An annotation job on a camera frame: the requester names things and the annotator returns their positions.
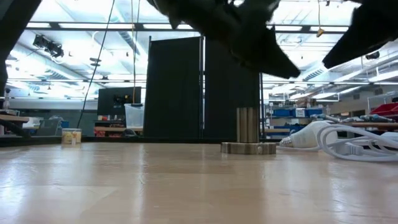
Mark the blue storage bin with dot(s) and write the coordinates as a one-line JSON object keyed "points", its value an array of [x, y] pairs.
{"points": [[314, 112], [282, 112]]}

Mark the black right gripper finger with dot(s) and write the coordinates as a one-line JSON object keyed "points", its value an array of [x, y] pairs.
{"points": [[363, 37]]}

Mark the brushed metal lamp socket base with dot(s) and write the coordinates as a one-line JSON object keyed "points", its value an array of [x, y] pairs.
{"points": [[247, 130]]}

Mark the black monitor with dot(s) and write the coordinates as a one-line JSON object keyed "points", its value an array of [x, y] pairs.
{"points": [[107, 101]]}

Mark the small yellow jar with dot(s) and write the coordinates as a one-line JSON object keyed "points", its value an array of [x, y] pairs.
{"points": [[71, 136]]}

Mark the long wooden workbench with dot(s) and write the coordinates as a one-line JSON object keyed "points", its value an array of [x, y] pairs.
{"points": [[373, 125]]}

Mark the small black ceiling camera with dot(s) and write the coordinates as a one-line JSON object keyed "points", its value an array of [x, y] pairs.
{"points": [[372, 55]]}

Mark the black ceiling-mounted device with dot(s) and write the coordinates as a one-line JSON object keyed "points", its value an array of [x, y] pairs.
{"points": [[49, 47]]}

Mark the grey power tool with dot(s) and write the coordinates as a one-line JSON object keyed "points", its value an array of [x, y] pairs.
{"points": [[323, 117]]}

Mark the clear plastic bin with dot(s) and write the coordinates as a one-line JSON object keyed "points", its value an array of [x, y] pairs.
{"points": [[134, 116]]}

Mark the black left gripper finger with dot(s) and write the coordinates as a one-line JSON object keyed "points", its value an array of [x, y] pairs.
{"points": [[267, 56]]}

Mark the black vertical pole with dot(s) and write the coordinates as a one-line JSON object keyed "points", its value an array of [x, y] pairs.
{"points": [[262, 105]]}

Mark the red storage bin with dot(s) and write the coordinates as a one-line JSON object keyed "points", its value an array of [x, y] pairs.
{"points": [[387, 109]]}

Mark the white lightbulb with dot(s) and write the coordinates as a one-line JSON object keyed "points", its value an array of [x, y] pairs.
{"points": [[308, 137]]}

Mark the wooden workbench with black leg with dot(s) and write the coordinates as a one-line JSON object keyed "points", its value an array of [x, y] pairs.
{"points": [[12, 118]]}

